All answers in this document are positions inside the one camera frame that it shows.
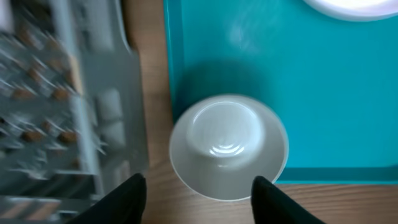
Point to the small white bowl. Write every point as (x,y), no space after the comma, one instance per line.
(220,144)

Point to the white round plate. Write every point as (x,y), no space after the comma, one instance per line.
(356,10)

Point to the grey dishwasher rack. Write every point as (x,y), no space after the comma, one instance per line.
(72,119)

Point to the teal plastic tray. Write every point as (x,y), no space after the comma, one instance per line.
(332,83)

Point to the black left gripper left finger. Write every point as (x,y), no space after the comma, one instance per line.
(124,205)

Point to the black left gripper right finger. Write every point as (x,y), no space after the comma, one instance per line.
(271,205)

